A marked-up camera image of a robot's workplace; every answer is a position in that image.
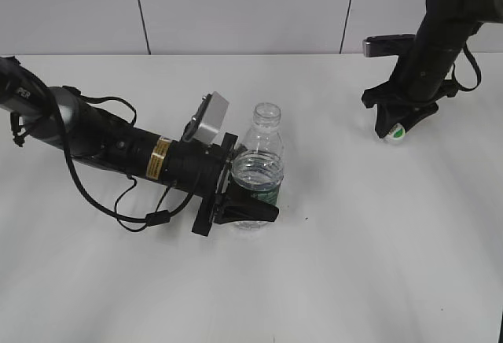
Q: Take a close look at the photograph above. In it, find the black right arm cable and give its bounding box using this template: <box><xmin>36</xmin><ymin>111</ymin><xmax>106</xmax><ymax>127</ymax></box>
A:
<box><xmin>447</xmin><ymin>42</ymin><xmax>483</xmax><ymax>93</ymax></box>

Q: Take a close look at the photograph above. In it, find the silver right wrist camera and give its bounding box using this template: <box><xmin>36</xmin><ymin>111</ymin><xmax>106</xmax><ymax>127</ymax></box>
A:
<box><xmin>362</xmin><ymin>34</ymin><xmax>415</xmax><ymax>57</ymax></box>

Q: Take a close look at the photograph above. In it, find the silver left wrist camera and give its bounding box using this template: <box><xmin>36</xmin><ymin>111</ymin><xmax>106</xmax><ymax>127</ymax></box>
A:
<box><xmin>181</xmin><ymin>92</ymin><xmax>229</xmax><ymax>145</ymax></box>

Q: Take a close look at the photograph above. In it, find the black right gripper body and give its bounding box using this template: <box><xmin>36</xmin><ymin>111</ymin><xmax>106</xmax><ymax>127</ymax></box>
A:
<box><xmin>362</xmin><ymin>75</ymin><xmax>458</xmax><ymax>109</ymax></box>

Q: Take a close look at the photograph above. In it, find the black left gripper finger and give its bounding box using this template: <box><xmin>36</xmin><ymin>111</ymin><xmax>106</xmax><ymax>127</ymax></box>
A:
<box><xmin>215</xmin><ymin>185</ymin><xmax>279</xmax><ymax>224</ymax></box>
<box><xmin>234</xmin><ymin>144</ymin><xmax>248</xmax><ymax>155</ymax></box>

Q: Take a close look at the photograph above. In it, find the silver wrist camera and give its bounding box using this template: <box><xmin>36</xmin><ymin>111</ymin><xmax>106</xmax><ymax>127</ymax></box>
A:
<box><xmin>362</xmin><ymin>34</ymin><xmax>415</xmax><ymax>57</ymax></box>
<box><xmin>181</xmin><ymin>92</ymin><xmax>229</xmax><ymax>145</ymax></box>

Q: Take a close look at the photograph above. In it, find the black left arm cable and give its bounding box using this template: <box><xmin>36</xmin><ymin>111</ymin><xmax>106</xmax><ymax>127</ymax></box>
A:
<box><xmin>0</xmin><ymin>57</ymin><xmax>197</xmax><ymax>234</ymax></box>

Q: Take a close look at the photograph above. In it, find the clear cestbon water bottle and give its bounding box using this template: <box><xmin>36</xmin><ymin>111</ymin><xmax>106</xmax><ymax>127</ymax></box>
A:
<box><xmin>229</xmin><ymin>101</ymin><xmax>285</xmax><ymax>231</ymax></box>

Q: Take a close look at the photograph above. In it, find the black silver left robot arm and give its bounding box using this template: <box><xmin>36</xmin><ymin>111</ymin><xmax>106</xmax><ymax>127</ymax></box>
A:
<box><xmin>1</xmin><ymin>57</ymin><xmax>279</xmax><ymax>236</ymax></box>

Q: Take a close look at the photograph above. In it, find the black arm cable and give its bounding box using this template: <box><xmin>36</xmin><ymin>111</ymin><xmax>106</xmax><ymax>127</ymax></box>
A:
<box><xmin>0</xmin><ymin>57</ymin><xmax>197</xmax><ymax>234</ymax></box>
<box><xmin>447</xmin><ymin>42</ymin><xmax>483</xmax><ymax>93</ymax></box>

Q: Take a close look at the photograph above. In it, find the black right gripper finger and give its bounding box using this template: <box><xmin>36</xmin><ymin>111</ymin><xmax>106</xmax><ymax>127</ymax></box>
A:
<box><xmin>400</xmin><ymin>102</ymin><xmax>439</xmax><ymax>132</ymax></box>
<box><xmin>375</xmin><ymin>103</ymin><xmax>412</xmax><ymax>138</ymax></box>

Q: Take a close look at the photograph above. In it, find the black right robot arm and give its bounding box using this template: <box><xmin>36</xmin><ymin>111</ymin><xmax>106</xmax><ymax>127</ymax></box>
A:
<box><xmin>362</xmin><ymin>0</ymin><xmax>502</xmax><ymax>138</ymax></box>

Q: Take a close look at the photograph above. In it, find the white green bottle cap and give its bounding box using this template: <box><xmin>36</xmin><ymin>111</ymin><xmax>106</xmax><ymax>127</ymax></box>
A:
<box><xmin>382</xmin><ymin>123</ymin><xmax>406</xmax><ymax>145</ymax></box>

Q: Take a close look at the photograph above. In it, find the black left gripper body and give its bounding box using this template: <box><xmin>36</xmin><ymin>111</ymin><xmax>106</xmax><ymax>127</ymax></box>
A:
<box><xmin>192</xmin><ymin>133</ymin><xmax>237</xmax><ymax>237</ymax></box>

